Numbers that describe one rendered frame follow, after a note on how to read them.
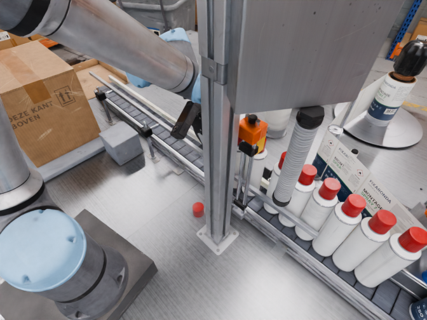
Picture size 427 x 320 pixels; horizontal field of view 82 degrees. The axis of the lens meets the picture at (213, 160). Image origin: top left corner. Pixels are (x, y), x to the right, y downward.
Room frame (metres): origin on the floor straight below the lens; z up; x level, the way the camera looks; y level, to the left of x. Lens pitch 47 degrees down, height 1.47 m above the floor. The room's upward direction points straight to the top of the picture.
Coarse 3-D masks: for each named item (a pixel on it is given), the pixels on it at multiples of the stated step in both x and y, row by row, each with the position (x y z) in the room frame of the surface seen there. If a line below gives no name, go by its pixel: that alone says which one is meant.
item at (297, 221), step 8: (112, 88) 0.86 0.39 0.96; (120, 96) 0.82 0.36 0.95; (136, 104) 0.76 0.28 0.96; (144, 112) 0.71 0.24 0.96; (152, 120) 0.68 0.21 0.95; (160, 120) 0.66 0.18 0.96; (168, 128) 0.62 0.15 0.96; (192, 144) 0.54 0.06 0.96; (200, 152) 0.51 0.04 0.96; (256, 192) 0.37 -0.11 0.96; (264, 200) 0.35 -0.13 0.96; (272, 200) 0.34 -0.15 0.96; (280, 208) 0.32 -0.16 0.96; (288, 216) 0.30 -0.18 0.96; (296, 224) 0.28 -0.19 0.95; (304, 224) 0.28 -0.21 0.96; (312, 232) 0.26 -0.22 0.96
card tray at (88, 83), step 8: (80, 64) 1.27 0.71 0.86; (88, 64) 1.30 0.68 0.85; (96, 64) 1.33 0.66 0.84; (104, 64) 1.29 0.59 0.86; (80, 72) 1.24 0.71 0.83; (88, 72) 1.24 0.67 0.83; (96, 72) 1.24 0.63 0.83; (104, 72) 1.24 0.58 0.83; (112, 72) 1.24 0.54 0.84; (120, 72) 1.17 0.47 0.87; (80, 80) 1.16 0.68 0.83; (88, 80) 1.16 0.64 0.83; (96, 80) 1.16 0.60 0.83; (104, 80) 1.16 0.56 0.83; (120, 80) 1.16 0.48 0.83; (88, 88) 1.08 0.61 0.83; (88, 96) 1.01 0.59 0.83
